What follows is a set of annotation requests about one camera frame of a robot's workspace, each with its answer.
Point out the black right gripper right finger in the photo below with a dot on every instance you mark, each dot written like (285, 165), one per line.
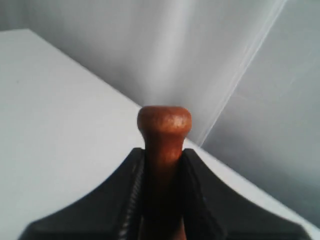
(212, 210)

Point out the dark wooden pestle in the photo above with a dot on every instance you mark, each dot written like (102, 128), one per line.
(163, 129)

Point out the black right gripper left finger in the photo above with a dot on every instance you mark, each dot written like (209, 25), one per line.
(112, 211)

